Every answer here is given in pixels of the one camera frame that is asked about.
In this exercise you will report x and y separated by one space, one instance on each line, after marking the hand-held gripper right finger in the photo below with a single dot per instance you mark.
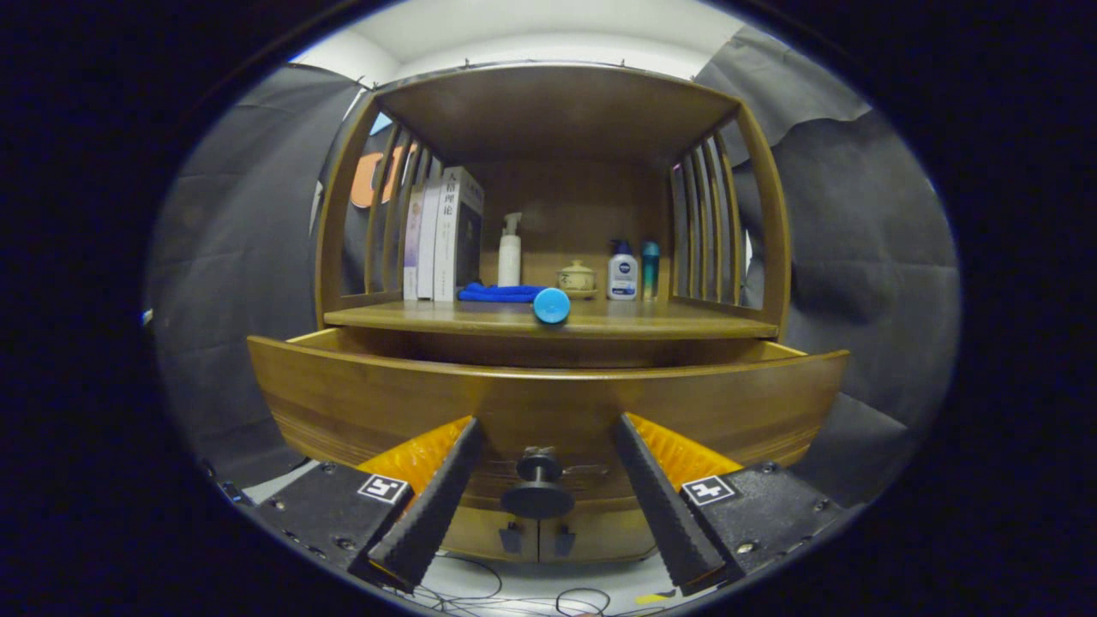
660 506

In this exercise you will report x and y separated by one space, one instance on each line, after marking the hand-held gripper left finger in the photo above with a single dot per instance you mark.
428 506

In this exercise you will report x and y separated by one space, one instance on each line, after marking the black drawer knob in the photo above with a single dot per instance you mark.
537 495

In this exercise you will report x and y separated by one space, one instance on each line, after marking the wooden drawer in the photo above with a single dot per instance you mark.
386 403

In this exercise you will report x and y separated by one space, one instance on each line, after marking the blue gradient cosmetic tube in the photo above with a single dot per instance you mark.
551 305

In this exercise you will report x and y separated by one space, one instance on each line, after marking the wooden cabinet door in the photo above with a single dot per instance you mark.
471 536
608 536

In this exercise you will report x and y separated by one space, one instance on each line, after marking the wooden countertop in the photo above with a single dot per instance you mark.
651 321

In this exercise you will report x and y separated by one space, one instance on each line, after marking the wooden cabinet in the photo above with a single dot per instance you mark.
557 111

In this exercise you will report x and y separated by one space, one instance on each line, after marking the blue folded cloth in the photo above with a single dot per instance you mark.
497 293

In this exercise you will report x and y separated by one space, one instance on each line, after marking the white lotion bottle blue cap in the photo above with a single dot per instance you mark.
622 278

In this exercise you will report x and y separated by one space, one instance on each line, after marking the slim teal bottle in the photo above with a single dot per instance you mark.
650 270

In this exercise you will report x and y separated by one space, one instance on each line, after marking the beige lidded teacup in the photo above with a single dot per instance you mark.
577 278

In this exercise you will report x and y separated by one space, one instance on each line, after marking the white pump bottle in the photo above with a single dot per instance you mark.
509 261

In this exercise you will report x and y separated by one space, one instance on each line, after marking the thin purple book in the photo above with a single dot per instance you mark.
411 248

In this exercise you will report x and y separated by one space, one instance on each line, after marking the thin white book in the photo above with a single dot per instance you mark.
428 244

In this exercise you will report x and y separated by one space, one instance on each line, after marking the thick white and dark book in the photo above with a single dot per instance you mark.
446 240

